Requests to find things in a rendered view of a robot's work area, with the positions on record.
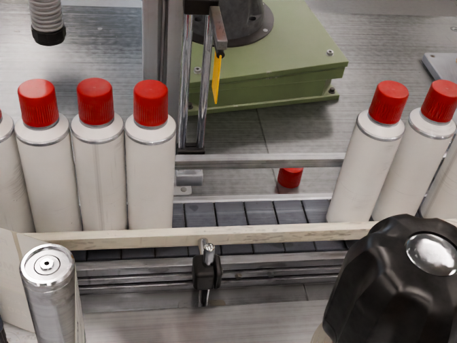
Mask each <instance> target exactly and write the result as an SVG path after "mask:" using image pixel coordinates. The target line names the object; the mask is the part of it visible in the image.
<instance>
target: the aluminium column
mask: <svg viewBox="0 0 457 343"><path fill-rule="evenodd" d="M161 12H162V0H142V67H143V80H158V81H159V68H160V32H161ZM183 18H184V9H183V0H167V6H166V24H165V57H164V71H163V84H165V85H166V87H167V88H168V115H170V116H171V117H172V118H173V119H174V120H175V122H176V125H177V131H176V141H175V155H176V145H177V137H178V121H179V106H180V77H181V62H182V33H183Z"/></svg>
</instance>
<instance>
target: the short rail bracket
mask: <svg viewBox="0 0 457 343"><path fill-rule="evenodd" d="M222 275H223V268H222V267H221V262H220V257H219V255H217V254H215V246H214V245H213V244H212V243H207V244H206V245H204V249H203V255H195V256H194V257H193V260H192V281H193V287H194V289H196V290H199V300H198V307H205V306H208V301H209V291H210V289H213V286H214V288H215V289H219V288H220V285H221V280H222Z"/></svg>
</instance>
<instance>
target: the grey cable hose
mask: <svg viewBox="0 0 457 343"><path fill-rule="evenodd" d="M28 1H29V9H30V14H31V22H32V24H31V33H32V36H33V38H34V40H35V42H36V43H37V44H39V45H42V46H55V45H59V44H61V43H62V42H64V40H65V36H66V28H65V23H64V22H63V15H62V9H61V0H28Z"/></svg>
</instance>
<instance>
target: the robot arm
mask: <svg viewBox="0 0 457 343"><path fill-rule="evenodd" d="M219 7H220V12H221V16H222V21H223V24H224V29H225V32H226V38H227V39H237V38H241V37H245V36H248V35H251V34H253V33H254V32H256V31H257V30H258V29H259V28H260V27H261V25H262V24H263V17H264V6H263V0H219ZM205 17H206V15H194V21H193V32H194V33H196V34H198V35H202V36H204V34H205Z"/></svg>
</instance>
